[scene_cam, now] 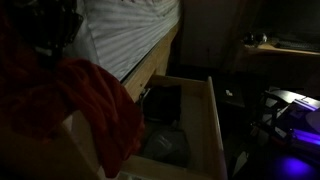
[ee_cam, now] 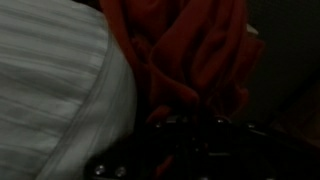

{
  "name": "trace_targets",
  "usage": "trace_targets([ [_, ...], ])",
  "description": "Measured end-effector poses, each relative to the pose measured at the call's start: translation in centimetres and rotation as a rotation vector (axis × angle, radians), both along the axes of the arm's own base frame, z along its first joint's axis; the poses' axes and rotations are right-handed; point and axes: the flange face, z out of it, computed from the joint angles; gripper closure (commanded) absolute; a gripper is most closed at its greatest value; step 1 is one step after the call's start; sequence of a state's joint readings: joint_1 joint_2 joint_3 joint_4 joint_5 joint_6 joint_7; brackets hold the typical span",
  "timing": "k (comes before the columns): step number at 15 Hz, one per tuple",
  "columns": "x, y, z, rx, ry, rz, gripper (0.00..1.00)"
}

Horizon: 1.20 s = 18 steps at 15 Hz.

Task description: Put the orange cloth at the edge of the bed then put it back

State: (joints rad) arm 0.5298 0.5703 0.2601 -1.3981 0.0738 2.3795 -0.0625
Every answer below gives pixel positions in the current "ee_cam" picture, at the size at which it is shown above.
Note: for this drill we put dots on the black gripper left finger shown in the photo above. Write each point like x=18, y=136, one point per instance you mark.
x=176, y=146

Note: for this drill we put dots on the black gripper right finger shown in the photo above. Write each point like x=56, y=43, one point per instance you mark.
x=223, y=143

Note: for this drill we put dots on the orange cloth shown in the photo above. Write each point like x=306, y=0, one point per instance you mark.
x=186, y=56

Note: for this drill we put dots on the striped white mattress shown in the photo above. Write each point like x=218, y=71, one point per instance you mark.
x=50, y=90

